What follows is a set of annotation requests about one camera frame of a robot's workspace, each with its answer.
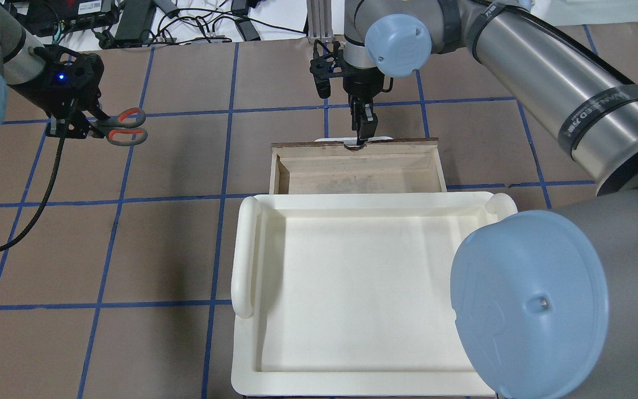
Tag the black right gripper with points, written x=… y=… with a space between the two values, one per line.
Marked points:
x=361 y=88

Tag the grey orange scissors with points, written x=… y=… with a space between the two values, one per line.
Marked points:
x=125 y=130

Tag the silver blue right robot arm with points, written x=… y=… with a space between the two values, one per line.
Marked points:
x=488 y=140

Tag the white plastic storage box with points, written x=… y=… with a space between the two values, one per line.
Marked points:
x=349 y=294

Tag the wooden drawer with white handle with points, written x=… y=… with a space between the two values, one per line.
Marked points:
x=384 y=165

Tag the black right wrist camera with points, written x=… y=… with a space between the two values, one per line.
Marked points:
x=327 y=63

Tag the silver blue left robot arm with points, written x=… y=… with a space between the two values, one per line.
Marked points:
x=13 y=38

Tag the aluminium frame post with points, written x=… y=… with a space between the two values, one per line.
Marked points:
x=319 y=21

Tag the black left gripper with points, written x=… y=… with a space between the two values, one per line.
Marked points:
x=53 y=95

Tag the black power adapter brick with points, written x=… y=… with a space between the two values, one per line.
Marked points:
x=135 y=24

